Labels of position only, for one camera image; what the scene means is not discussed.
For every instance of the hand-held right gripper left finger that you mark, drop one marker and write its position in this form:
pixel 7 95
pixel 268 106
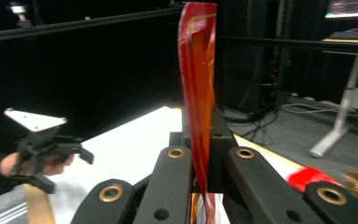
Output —
pixel 185 137

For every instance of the red orange sauce packet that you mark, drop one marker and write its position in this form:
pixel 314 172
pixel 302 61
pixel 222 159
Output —
pixel 199 93

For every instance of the white desk leg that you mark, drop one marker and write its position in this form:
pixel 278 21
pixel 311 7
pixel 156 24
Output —
pixel 341 124

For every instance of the black equipment stand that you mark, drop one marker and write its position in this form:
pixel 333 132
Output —
pixel 279 77

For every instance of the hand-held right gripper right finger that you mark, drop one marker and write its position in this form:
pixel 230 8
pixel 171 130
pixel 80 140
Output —
pixel 219 137

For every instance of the black metal frame bar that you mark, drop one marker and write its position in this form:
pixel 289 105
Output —
pixel 292 43

